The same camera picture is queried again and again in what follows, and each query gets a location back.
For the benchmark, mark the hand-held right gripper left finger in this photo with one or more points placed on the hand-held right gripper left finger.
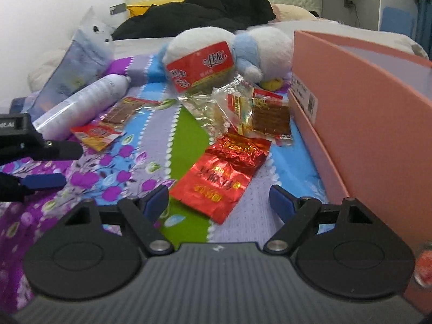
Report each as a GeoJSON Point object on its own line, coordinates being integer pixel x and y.
{"type": "Point", "coordinates": [157, 199]}

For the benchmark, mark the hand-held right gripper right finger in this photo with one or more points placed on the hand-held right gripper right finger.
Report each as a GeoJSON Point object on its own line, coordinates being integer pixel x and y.
{"type": "Point", "coordinates": [281, 200]}

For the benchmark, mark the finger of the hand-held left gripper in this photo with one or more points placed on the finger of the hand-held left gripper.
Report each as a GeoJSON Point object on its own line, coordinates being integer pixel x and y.
{"type": "Point", "coordinates": [44, 180]}
{"type": "Point", "coordinates": [64, 150]}

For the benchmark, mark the red foil snack packet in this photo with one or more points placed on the red foil snack packet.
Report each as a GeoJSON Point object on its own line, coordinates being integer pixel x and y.
{"type": "Point", "coordinates": [219, 175]}

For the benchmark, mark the pink cardboard box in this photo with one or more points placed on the pink cardboard box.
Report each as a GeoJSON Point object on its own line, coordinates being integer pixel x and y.
{"type": "Point", "coordinates": [364, 114]}

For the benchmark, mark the orange red snack packet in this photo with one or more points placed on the orange red snack packet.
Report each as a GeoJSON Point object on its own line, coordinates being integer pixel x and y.
{"type": "Point", "coordinates": [96, 135]}

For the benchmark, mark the white spray bottle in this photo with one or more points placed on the white spray bottle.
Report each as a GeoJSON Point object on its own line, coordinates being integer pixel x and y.
{"type": "Point", "coordinates": [87, 101]}

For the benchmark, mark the floral purple bedsheet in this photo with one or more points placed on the floral purple bedsheet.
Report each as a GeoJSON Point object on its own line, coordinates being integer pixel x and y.
{"type": "Point", "coordinates": [189, 141]}

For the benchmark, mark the brown strip snack packet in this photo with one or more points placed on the brown strip snack packet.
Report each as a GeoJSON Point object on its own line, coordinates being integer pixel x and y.
{"type": "Point", "coordinates": [121, 111]}

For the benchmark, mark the spicy strip snack packet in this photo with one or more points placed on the spicy strip snack packet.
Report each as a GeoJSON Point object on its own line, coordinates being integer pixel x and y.
{"type": "Point", "coordinates": [270, 118]}

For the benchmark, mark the clear blue plastic bag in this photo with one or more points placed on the clear blue plastic bag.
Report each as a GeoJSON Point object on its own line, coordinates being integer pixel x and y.
{"type": "Point", "coordinates": [81, 57]}

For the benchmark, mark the clear crumpled wrapper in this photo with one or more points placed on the clear crumpled wrapper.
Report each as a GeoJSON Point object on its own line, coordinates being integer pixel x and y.
{"type": "Point", "coordinates": [202, 108]}

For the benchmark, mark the clear gold-print snack packet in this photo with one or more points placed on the clear gold-print snack packet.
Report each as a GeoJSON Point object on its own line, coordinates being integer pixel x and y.
{"type": "Point", "coordinates": [238, 104]}

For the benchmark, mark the grey long pillow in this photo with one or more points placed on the grey long pillow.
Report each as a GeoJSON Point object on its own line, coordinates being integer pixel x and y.
{"type": "Point", "coordinates": [141, 45]}

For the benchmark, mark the red label snack packet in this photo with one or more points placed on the red label snack packet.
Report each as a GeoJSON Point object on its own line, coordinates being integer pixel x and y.
{"type": "Point", "coordinates": [199, 65]}

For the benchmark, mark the white and blue plush toy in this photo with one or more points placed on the white and blue plush toy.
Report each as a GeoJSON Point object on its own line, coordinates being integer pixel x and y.
{"type": "Point", "coordinates": [263, 47]}

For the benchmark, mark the red blurry object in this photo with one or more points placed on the red blurry object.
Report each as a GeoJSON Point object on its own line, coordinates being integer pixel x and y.
{"type": "Point", "coordinates": [424, 265]}

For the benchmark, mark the yellow pillow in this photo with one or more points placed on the yellow pillow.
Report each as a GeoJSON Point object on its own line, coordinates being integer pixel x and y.
{"type": "Point", "coordinates": [136, 10]}

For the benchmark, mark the beige pink pillow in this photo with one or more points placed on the beige pink pillow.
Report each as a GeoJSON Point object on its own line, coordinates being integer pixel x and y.
{"type": "Point", "coordinates": [293, 11]}

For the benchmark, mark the black clothing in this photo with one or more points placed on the black clothing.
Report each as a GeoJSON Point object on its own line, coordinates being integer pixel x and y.
{"type": "Point", "coordinates": [202, 10]}

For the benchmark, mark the blue board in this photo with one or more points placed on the blue board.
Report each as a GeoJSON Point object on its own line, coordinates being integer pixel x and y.
{"type": "Point", "coordinates": [396, 22]}

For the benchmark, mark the blue curtain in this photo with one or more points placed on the blue curtain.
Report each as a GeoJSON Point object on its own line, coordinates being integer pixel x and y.
{"type": "Point", "coordinates": [424, 23]}

